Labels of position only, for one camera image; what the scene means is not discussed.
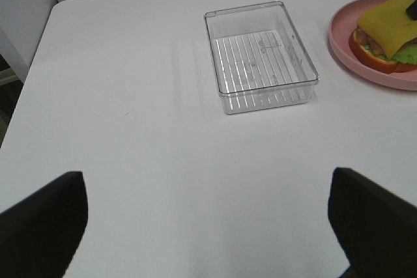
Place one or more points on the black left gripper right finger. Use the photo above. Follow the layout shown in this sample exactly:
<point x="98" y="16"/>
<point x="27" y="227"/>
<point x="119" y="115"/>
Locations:
<point x="375" y="228"/>

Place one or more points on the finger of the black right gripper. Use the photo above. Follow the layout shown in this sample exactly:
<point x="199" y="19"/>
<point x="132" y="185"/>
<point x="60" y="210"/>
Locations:
<point x="411" y="10"/>

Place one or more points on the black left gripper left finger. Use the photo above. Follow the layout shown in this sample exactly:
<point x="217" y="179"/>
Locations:
<point x="41" y="233"/>

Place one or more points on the yellow cheese slice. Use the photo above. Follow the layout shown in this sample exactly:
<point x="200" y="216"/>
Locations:
<point x="389" y="25"/>

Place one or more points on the green lettuce leaf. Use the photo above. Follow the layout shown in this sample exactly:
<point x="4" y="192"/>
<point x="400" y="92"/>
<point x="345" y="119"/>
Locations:
<point x="406" y="60"/>

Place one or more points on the white bread slice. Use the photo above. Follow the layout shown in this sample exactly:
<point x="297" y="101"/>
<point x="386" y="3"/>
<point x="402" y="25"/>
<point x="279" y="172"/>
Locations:
<point x="380" y="66"/>

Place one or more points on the pink bacon strip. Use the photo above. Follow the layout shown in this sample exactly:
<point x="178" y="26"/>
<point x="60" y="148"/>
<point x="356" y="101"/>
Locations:
<point x="366" y="38"/>

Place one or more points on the pink round plate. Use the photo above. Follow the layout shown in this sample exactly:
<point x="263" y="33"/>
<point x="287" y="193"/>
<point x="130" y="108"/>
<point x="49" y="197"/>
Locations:
<point x="340" y="28"/>

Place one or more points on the clear left plastic tray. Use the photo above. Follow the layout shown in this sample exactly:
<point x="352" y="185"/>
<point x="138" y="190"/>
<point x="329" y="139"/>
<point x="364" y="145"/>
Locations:
<point x="259" y="60"/>

